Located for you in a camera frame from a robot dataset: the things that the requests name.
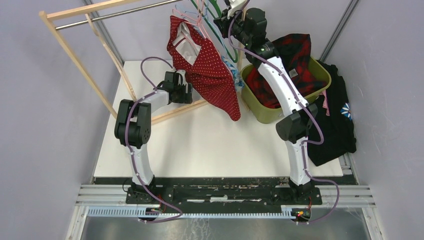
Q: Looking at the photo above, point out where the green hanger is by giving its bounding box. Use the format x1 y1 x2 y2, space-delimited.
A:
190 0 240 63

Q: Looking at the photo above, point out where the wooden hanger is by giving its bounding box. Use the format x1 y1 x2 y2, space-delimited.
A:
84 13 137 101

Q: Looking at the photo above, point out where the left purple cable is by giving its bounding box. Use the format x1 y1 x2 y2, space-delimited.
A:
124 56 184 223

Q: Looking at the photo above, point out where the black garment with flower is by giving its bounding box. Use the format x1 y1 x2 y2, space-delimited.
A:
307 62 357 167

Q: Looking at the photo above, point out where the blue floral garment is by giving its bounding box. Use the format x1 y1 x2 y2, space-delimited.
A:
221 55 245 92

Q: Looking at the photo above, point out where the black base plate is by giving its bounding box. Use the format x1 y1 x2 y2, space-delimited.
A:
125 177 323 214

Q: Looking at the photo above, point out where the green plastic basket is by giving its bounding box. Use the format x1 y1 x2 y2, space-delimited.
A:
241 57 332 124

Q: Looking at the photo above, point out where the blue wire hanger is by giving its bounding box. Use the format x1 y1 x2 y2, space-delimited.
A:
185 0 239 62

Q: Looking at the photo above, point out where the pink hanger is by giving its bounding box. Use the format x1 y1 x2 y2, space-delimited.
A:
171 3 227 65

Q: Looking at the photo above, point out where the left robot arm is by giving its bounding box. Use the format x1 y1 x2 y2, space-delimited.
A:
114 70 193 204

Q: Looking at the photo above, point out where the pink cloth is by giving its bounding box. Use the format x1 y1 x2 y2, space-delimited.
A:
320 90 330 117

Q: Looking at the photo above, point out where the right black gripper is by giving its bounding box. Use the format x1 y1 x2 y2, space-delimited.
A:
214 4 252 46

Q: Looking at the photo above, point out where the wooden clothes rack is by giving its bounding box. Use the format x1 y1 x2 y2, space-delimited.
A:
38 0 241 121

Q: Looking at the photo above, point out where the red plaid shirt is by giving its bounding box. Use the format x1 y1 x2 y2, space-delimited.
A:
245 33 327 109

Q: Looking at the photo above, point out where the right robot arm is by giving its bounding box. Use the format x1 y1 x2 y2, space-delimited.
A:
213 6 317 204

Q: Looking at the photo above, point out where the red polka dot garment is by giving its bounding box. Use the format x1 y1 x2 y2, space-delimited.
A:
166 15 241 121

